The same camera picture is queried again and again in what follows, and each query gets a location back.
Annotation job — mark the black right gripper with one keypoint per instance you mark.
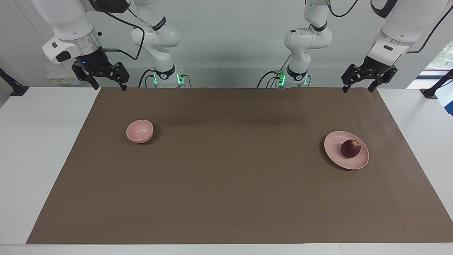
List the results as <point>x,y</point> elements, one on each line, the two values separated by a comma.
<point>92,61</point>

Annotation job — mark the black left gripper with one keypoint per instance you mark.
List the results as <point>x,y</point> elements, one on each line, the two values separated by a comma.
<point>374,66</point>

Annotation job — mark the dark red apple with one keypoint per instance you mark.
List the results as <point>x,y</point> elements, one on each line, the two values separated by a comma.
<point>350,150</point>

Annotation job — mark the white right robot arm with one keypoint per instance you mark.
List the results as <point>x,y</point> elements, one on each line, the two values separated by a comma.
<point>67,21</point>

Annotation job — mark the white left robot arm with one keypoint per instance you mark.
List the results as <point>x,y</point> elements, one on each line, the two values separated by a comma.
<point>400,17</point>

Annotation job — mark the pink bowl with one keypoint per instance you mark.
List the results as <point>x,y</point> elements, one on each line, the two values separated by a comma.
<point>139,130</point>

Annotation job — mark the pink plate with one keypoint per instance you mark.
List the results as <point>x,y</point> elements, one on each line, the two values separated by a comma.
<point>336,141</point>

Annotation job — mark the black clamp stand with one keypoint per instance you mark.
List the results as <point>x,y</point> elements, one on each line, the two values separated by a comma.
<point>17,90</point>
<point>430,92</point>

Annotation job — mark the window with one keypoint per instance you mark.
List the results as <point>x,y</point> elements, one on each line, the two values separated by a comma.
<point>442,60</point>

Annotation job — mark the blue object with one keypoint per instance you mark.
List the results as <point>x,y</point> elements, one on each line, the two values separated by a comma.
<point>450,108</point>

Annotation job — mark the brown table mat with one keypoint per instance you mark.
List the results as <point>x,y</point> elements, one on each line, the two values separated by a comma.
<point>226,177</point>

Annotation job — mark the white wall socket strip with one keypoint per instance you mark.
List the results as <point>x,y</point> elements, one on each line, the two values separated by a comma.
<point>62,78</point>

